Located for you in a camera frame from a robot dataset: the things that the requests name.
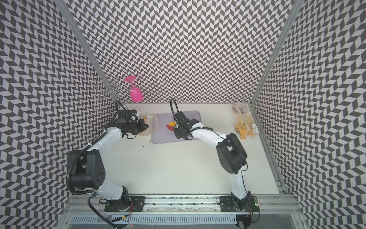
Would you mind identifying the red metal tongs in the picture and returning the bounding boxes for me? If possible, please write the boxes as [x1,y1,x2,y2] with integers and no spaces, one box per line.
[166,124,193,140]

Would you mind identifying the aluminium mounting rail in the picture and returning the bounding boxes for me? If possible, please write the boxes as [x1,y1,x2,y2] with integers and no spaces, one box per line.
[64,194,301,215]

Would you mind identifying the metal wire glass rack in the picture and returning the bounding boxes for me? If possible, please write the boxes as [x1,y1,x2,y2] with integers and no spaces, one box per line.
[94,77,131,110]

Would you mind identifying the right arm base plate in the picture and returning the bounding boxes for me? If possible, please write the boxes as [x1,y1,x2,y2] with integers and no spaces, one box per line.
[218,196,259,213]

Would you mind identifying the lavender plastic tray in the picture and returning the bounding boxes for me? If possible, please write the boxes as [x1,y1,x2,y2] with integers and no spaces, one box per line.
[151,111,202,144]

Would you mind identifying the clear bag with cookies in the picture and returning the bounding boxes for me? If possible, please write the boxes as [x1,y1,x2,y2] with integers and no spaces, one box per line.
[138,115,158,136]

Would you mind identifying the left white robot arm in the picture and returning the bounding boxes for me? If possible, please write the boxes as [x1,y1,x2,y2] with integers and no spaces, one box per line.
[66,102,149,211]

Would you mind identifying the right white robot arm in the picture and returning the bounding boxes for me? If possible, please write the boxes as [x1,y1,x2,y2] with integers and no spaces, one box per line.
[170,99,255,211]

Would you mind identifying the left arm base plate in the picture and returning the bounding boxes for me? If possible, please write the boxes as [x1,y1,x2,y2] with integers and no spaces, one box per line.
[104,196,146,212]

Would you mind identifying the pink plastic wine glass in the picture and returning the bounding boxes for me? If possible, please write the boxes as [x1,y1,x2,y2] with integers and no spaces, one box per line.
[124,75,144,103]

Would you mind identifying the small pink stacked bowls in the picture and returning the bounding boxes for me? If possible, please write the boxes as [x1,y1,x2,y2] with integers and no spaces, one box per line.
[232,102,249,115]

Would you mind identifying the clear resealable bag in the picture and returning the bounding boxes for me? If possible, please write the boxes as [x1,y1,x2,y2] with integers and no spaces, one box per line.
[234,108,254,140]
[247,110,259,138]

